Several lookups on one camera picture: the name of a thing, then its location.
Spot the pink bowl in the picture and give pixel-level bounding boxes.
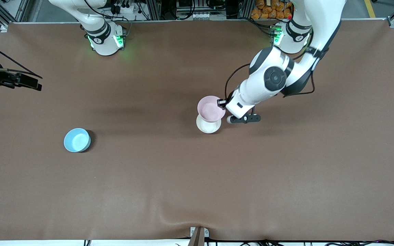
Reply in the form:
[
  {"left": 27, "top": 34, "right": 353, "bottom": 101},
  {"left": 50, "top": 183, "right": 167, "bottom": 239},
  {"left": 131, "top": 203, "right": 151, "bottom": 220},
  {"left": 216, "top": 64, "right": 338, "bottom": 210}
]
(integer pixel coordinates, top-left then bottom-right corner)
[{"left": 197, "top": 96, "right": 226, "bottom": 123}]

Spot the blue bowl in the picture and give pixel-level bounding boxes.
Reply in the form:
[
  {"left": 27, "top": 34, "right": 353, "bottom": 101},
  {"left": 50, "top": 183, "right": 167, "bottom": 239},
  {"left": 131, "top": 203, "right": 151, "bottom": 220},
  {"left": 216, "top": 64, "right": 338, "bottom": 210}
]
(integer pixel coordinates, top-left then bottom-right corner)
[{"left": 64, "top": 128, "right": 91, "bottom": 153}]

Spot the white bowl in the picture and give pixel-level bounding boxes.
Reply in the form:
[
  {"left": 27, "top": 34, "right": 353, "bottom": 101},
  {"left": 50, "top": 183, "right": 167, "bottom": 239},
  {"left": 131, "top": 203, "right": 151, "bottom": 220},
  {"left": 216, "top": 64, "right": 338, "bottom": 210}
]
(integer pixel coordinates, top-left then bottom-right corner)
[{"left": 196, "top": 114, "right": 222, "bottom": 134}]

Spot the white connector block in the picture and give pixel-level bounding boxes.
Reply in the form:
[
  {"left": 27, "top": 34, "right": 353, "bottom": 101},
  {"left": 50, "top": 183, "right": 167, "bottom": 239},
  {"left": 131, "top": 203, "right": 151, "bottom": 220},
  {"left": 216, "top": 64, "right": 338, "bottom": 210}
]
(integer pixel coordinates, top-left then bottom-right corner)
[{"left": 192, "top": 12, "right": 220, "bottom": 20}]

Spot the brown table mat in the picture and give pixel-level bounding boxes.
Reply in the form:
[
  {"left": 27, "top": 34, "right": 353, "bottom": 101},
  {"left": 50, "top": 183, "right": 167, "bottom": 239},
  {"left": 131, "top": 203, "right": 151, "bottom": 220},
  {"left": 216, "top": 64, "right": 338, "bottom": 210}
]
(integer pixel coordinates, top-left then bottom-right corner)
[{"left": 0, "top": 19, "right": 394, "bottom": 241}]

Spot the orange snack packets pile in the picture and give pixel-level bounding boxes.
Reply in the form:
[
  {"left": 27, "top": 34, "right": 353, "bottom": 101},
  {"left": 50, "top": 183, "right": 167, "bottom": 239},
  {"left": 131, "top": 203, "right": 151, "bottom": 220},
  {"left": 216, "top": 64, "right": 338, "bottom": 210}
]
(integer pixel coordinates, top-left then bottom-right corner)
[{"left": 251, "top": 0, "right": 293, "bottom": 20}]

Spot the white power strip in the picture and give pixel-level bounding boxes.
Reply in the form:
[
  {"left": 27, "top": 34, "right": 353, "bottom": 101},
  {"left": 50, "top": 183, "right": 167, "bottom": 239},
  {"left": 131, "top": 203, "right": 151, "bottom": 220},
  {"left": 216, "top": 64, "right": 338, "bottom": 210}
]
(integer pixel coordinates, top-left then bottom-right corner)
[{"left": 113, "top": 0, "right": 141, "bottom": 16}]

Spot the brown wooden strip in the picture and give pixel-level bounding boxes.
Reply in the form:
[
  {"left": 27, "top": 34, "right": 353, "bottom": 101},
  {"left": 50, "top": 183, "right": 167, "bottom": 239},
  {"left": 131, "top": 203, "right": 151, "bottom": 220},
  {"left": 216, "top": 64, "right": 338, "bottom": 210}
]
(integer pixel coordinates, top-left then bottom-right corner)
[{"left": 188, "top": 227, "right": 205, "bottom": 246}]

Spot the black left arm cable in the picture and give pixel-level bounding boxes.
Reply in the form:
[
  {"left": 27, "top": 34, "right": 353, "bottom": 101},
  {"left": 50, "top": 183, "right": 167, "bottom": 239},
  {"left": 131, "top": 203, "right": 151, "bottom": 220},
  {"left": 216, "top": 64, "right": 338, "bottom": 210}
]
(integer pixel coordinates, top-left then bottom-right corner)
[{"left": 225, "top": 31, "right": 315, "bottom": 99}]

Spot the small metal bracket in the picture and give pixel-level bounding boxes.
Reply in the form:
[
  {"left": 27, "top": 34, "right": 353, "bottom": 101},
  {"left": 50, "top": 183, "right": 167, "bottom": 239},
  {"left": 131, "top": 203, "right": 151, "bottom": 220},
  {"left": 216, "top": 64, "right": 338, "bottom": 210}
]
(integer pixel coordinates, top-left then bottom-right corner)
[{"left": 190, "top": 227, "right": 209, "bottom": 238}]

